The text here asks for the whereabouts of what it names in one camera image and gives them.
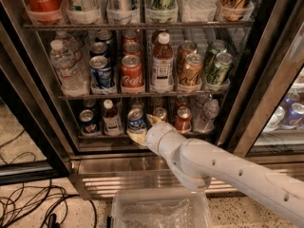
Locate stainless fridge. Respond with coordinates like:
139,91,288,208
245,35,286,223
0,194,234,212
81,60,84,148
0,0,304,201

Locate red coca-cola can shelf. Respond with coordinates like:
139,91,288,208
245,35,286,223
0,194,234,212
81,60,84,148
26,0,64,25
121,55,143,89

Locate pepsi can behind glass door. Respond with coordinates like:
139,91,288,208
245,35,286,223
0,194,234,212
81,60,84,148
281,103,304,129

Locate water bottle bottom shelf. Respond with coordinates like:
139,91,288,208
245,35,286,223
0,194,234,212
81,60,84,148
194,99,219,134

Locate tea bottle middle shelf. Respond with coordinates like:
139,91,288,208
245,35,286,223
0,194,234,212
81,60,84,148
151,32,174,92

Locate white green can bottom shelf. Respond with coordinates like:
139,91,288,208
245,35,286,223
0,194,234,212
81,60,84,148
131,98,144,109

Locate blue pepsi can middle shelf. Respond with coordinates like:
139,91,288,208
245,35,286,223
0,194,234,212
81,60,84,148
89,56,115,89

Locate tea bottle bottom shelf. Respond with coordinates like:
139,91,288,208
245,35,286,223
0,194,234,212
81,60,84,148
102,99,123,136

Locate gold can bottom shelf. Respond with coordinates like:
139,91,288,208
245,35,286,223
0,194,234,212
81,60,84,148
153,107,167,122

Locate blue pepsi can shelf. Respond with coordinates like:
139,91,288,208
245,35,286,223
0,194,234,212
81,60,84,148
127,108,147,132
89,56,115,89

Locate red coca-cola can top shelf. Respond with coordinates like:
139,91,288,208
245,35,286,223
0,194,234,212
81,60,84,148
26,0,64,25

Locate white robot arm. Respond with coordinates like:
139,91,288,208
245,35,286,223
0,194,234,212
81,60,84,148
127,116,304,228

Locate black floor cables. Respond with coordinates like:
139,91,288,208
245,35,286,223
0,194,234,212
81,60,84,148
0,128,98,228

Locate red coca-cola can middle shelf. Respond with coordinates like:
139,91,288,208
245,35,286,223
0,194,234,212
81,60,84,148
121,55,143,89

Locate blue pepsi can bottom shelf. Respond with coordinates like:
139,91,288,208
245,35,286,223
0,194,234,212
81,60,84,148
127,108,147,132

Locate tea bottle shelf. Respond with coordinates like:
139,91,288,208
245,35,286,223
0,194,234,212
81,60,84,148
102,99,123,136
151,32,174,92

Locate clear plastic bin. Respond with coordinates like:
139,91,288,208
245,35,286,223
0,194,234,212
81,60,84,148
110,187,213,228

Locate water bottle shelf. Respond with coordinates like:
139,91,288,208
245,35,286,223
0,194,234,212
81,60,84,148
194,99,219,134
49,40,88,97

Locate water bottle middle shelf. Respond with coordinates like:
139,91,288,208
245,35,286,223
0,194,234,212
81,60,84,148
49,40,88,97

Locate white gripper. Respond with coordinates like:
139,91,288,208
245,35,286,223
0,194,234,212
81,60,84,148
127,114,185,158

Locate red can bottom shelf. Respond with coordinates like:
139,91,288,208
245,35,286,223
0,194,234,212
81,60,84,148
174,106,192,133

